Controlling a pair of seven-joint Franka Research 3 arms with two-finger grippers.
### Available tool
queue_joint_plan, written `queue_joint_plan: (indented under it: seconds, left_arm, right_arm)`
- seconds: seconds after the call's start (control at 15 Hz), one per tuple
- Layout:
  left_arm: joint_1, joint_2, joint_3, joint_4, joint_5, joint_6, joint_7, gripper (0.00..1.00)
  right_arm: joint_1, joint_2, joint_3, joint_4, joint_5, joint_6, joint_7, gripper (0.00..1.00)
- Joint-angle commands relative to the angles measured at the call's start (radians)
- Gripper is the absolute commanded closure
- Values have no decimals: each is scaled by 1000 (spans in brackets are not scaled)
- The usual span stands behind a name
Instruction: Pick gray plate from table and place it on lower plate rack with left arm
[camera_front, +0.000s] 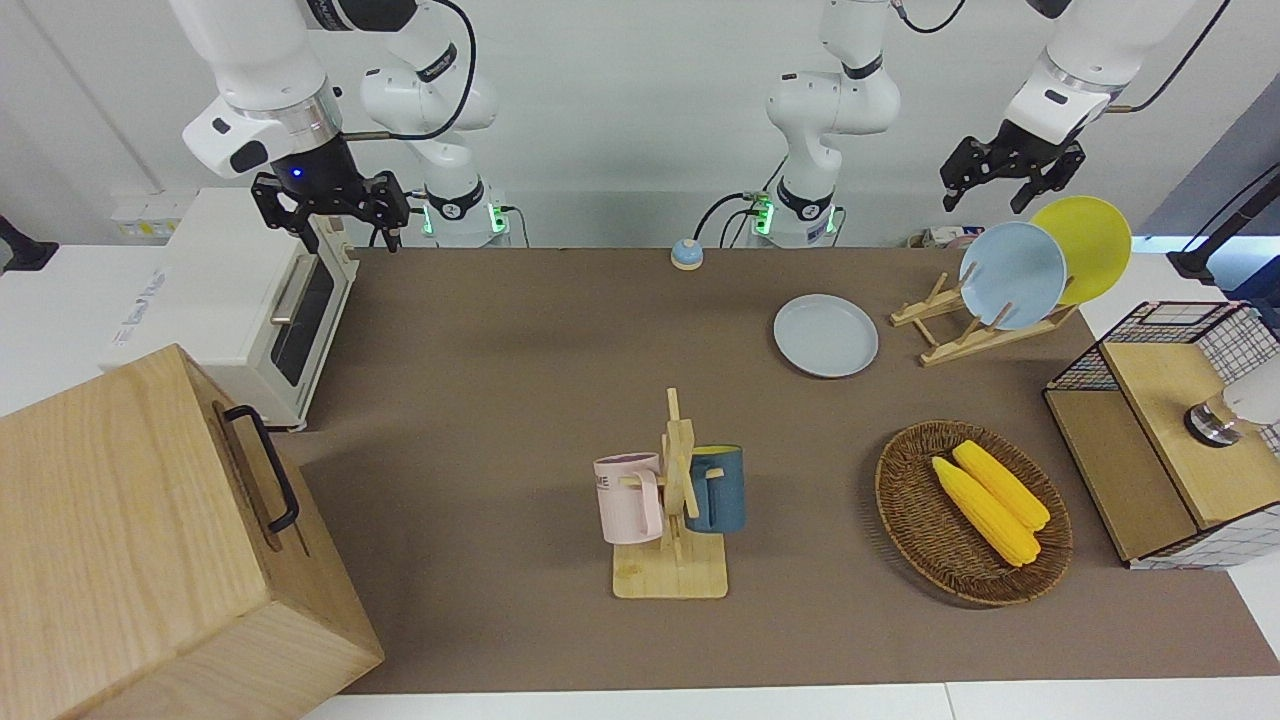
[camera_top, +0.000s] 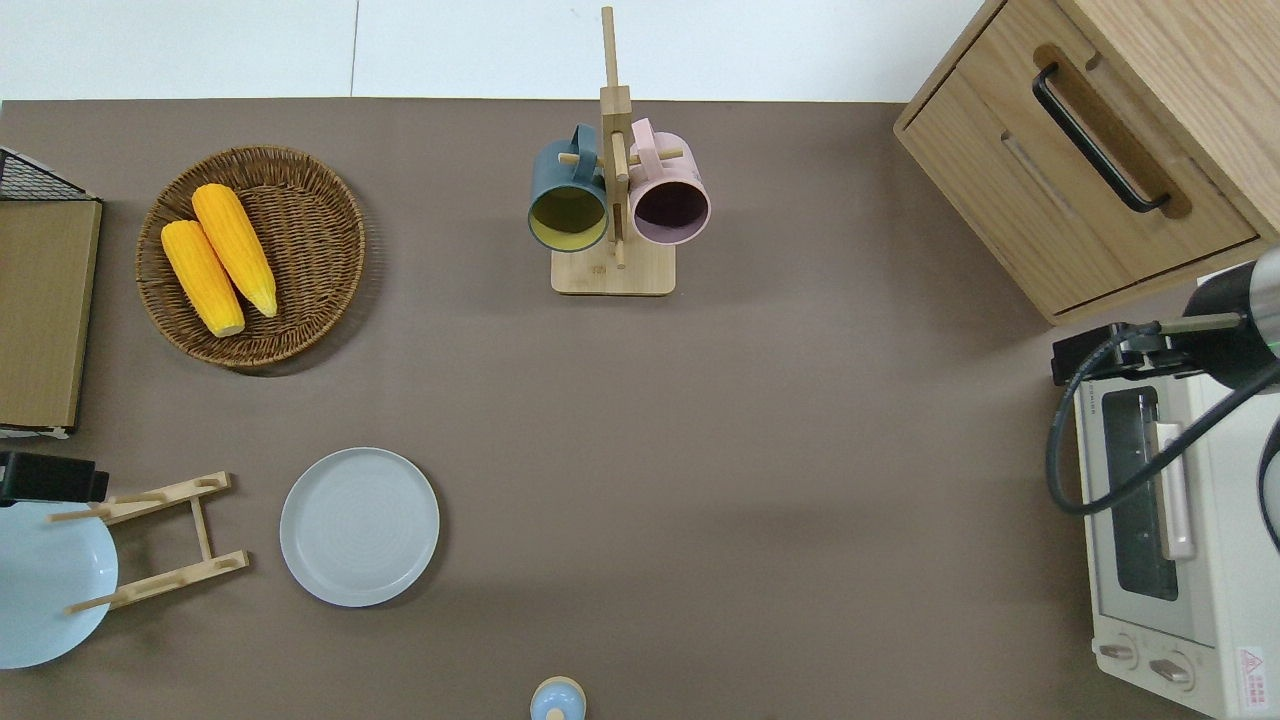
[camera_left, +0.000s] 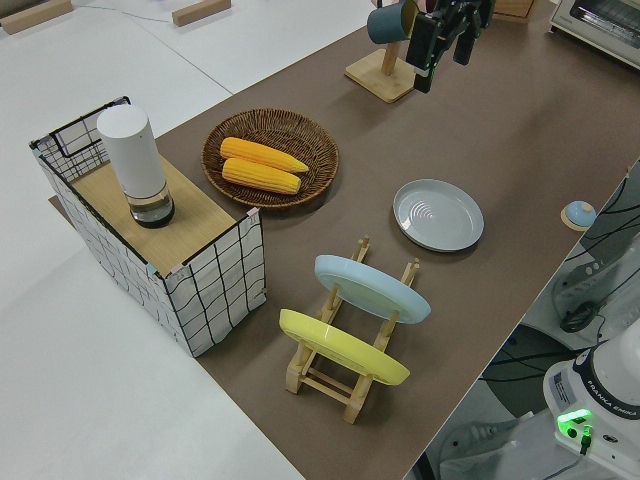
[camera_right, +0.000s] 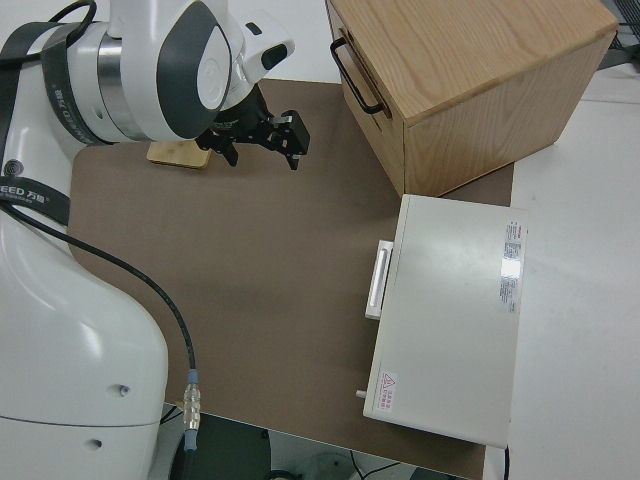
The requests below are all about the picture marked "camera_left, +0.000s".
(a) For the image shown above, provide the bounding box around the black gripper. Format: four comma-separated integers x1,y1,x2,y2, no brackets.
405,0,496,94

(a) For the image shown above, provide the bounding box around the gray plate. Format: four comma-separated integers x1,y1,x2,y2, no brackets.
392,178,485,253

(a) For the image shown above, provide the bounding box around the wooden mug rack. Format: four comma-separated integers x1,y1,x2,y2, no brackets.
344,0,419,105

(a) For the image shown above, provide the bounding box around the light blue plate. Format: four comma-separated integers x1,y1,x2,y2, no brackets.
313,253,432,325

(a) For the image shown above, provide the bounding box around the yellow plate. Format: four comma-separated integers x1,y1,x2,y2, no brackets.
278,308,412,387

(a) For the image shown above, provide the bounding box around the wooden plate rack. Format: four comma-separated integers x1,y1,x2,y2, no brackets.
284,237,421,425

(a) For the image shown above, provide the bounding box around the teal mug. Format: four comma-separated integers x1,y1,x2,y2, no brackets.
367,0,419,45

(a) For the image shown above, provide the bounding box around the wooden box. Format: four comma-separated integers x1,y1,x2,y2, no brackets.
492,0,540,25

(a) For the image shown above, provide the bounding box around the brown table mat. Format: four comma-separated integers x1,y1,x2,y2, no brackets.
48,0,640,480

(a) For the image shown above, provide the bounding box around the white toaster oven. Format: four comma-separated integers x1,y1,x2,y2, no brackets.
547,0,640,71

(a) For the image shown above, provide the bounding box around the yellow corn cob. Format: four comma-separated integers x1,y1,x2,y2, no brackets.
219,137,310,175
221,157,303,195

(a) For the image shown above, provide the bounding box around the blue bell with wooden base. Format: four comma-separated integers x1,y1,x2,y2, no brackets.
559,199,596,232

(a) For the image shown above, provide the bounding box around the wooden block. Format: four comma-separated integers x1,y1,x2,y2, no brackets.
171,0,232,26
0,0,75,35

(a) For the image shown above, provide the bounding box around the brown wicker basket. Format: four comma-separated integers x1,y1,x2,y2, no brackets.
201,107,341,210

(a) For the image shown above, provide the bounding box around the wire shelf with white cloth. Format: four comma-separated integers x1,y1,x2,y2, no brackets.
28,95,267,359

